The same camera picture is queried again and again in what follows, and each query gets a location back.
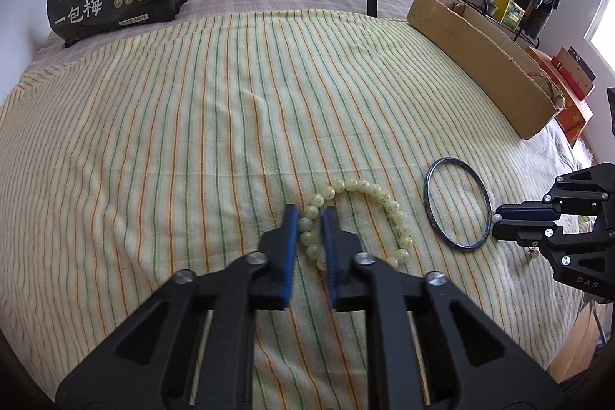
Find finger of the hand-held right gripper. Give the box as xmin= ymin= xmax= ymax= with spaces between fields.
xmin=494 ymin=218 xmax=615 ymax=302
xmin=495 ymin=164 xmax=615 ymax=223

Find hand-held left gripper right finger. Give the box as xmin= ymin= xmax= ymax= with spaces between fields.
xmin=321 ymin=207 xmax=565 ymax=410

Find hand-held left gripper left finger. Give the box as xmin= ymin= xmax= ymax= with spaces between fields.
xmin=54 ymin=204 xmax=301 ymax=410

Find cream bead bracelet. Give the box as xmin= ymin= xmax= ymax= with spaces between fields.
xmin=298 ymin=180 xmax=415 ymax=271

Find blue metal bangle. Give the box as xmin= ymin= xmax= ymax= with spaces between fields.
xmin=424 ymin=158 xmax=493 ymax=251

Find orange cloth covered table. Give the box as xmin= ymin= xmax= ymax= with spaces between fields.
xmin=524 ymin=46 xmax=594 ymax=149

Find dark flat box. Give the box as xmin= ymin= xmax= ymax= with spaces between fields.
xmin=567 ymin=46 xmax=597 ymax=81

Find red flat box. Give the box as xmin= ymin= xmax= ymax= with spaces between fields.
xmin=550 ymin=55 xmax=584 ymax=98

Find window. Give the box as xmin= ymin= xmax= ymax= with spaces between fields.
xmin=583 ymin=0 xmax=615 ymax=75

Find yellow striped blanket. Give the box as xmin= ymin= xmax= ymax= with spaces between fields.
xmin=0 ymin=9 xmax=597 ymax=410

